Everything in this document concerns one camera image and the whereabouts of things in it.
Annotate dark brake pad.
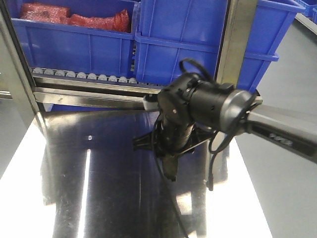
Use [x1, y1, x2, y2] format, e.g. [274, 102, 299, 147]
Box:
[161, 155, 178, 181]

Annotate left red bubble wrap bag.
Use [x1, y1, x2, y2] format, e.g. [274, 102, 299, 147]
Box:
[20, 2, 71, 24]

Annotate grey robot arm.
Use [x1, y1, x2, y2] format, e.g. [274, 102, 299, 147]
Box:
[133, 73, 317, 162]

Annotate stainless steel rack frame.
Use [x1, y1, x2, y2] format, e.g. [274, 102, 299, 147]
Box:
[0, 0, 257, 125]

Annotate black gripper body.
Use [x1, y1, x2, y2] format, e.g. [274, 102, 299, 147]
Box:
[132, 73, 216, 159]

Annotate upper stacked blue bin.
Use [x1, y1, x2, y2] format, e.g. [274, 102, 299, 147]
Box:
[138, 0, 305, 55]

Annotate metal shelf with bins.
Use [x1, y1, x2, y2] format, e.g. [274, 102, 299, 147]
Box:
[295, 0, 317, 35]

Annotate blue bin with red bags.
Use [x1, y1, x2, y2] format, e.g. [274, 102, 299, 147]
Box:
[4, 0, 139, 77]

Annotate grey roller track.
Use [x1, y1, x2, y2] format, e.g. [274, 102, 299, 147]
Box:
[30, 67, 137, 84]

